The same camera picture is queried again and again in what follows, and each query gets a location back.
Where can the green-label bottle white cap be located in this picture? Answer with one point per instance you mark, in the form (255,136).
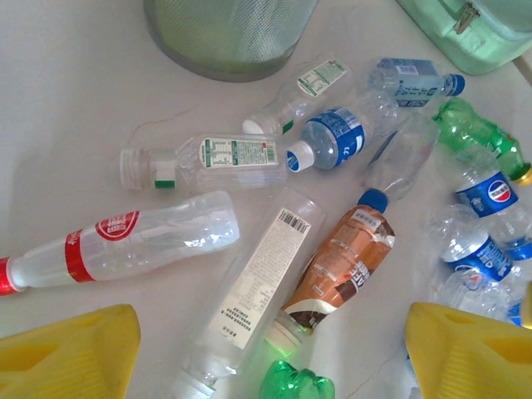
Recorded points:
(307,89)

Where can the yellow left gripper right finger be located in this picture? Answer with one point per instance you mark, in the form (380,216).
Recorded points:
(465,357)

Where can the blue-label bottle white cap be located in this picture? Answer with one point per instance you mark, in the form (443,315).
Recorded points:
(332,137)

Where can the green bottle yellow cap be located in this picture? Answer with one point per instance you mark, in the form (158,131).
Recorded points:
(478,131)

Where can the mint green zip case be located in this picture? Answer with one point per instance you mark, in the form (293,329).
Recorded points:
(478,37)

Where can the clear bottle red label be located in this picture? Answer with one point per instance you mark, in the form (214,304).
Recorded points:
(145,245)

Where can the green-label bottle clear cap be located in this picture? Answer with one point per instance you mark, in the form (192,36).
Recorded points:
(232,162)

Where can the brown coffee bottle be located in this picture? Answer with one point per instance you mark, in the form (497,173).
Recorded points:
(345,257)

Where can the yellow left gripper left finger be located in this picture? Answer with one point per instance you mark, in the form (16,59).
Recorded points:
(62,357)

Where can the square clear bottle blue cap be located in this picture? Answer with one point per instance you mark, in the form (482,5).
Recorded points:
(403,158)

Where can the tall clear bottle white label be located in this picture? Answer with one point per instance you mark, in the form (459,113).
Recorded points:
(266,270)

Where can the pale-blue-label water bottle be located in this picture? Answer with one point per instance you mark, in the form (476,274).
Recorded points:
(411,81)

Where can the crushed green bottle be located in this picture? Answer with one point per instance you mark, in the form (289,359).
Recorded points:
(295,380)

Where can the grey metal mesh bin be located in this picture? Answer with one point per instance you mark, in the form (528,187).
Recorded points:
(228,37)

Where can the Pepsi label clear bottle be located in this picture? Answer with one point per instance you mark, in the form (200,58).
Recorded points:
(474,257)
(486,195)

